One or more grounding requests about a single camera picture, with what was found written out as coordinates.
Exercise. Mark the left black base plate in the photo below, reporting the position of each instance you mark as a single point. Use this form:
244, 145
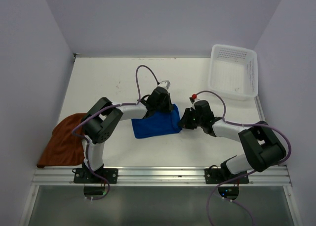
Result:
85, 176

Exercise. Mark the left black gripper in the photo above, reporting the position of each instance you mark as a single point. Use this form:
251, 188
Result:
169, 107

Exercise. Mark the blue towel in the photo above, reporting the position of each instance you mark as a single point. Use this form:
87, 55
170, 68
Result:
157, 125

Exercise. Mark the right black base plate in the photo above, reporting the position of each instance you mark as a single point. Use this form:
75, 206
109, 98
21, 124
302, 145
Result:
215, 175

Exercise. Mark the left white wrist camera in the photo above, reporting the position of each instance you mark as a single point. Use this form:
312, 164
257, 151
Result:
166, 83

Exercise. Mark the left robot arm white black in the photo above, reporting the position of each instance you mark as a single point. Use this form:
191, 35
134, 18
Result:
102, 119

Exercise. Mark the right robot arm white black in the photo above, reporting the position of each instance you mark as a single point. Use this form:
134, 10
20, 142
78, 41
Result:
261, 146

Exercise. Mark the brown towel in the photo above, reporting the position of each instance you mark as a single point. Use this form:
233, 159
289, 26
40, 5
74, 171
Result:
63, 148

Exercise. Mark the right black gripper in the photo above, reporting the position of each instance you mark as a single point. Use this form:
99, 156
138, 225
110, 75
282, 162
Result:
184, 122

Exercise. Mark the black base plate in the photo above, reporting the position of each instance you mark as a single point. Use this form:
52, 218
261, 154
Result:
215, 175
85, 176

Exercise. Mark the aluminium mounting rail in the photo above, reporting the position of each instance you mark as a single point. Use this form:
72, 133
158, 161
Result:
159, 176

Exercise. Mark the white plastic basket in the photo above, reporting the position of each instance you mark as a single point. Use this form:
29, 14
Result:
233, 72

